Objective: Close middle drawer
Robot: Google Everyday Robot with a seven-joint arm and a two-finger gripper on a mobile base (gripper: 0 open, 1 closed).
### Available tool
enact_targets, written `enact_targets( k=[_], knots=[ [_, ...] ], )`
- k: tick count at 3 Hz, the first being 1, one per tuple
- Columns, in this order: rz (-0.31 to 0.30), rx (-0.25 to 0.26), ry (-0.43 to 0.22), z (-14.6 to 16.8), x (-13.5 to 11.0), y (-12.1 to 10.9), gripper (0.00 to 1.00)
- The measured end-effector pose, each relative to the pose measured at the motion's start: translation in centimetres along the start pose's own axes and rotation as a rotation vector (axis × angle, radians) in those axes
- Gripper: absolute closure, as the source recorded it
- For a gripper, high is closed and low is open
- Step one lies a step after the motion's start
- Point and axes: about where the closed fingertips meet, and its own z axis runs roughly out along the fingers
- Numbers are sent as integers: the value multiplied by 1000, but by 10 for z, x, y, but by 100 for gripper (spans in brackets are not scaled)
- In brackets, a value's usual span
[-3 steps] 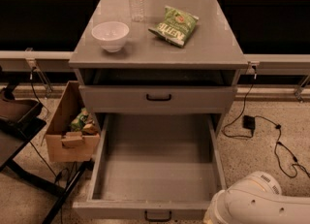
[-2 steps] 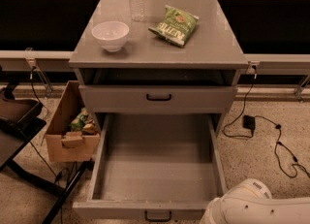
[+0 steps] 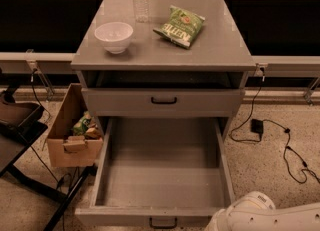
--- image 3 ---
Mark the grey top drawer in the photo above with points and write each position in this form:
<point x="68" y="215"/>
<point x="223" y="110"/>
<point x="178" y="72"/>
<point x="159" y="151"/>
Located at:
<point x="163" y="102"/>

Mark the grey drawer cabinet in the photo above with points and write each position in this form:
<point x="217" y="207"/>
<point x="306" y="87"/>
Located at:
<point x="217" y="59"/>

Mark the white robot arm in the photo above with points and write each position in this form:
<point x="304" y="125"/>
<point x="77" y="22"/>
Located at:
<point x="257" y="212"/>

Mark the brown cardboard box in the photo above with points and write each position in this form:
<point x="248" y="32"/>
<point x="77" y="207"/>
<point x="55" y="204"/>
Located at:
<point x="65" y="149"/>

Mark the grey drawer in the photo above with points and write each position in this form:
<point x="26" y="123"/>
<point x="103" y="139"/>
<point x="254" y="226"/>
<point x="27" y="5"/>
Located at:
<point x="159" y="173"/>
<point x="163" y="102"/>

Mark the black power adapter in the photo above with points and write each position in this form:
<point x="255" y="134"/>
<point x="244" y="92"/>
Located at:
<point x="257" y="126"/>

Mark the green snack bag in box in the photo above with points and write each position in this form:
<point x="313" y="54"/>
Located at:
<point x="83" y="124"/>

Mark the white ceramic bowl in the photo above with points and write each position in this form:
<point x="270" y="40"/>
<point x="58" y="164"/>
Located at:
<point x="115" y="37"/>

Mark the black stand with tray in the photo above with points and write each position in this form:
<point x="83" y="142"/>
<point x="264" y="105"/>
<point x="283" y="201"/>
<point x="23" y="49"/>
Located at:
<point x="15" y="139"/>

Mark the green Kettle chips bag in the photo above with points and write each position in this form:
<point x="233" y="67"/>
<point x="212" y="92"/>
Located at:
<point x="182" y="27"/>

